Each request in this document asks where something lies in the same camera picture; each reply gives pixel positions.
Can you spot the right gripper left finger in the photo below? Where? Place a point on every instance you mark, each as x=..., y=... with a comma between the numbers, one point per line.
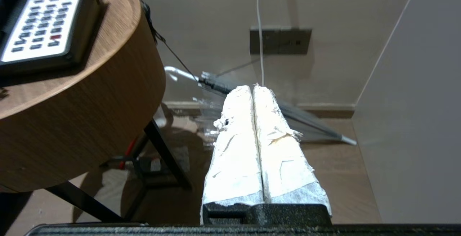
x=236, y=156

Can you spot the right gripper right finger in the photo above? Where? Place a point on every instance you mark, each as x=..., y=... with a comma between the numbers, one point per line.
x=284, y=164

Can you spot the transparent folded umbrella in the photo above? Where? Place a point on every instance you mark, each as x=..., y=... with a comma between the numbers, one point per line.
x=288, y=115

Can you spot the round wooden side table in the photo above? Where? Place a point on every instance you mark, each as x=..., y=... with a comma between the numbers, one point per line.
x=77, y=99

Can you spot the black and white desk telephone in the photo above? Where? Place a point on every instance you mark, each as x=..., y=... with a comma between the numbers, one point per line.
x=45, y=21

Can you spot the dark wall socket panel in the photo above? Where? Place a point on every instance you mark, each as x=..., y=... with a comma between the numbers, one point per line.
x=280, y=41

